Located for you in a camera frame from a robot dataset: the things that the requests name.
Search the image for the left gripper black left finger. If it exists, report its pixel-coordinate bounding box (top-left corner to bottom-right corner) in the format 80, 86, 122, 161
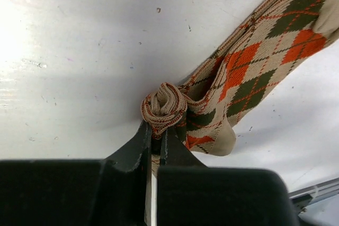
1, 122, 151, 225

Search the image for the aluminium mounting rail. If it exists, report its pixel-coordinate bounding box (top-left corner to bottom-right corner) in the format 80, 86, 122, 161
289, 178, 338, 214

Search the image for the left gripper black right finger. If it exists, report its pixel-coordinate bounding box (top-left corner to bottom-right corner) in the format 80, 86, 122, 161
156, 128, 299, 225

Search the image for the beige orange argyle sock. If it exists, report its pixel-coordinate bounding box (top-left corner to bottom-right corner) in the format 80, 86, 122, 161
141, 0, 338, 156

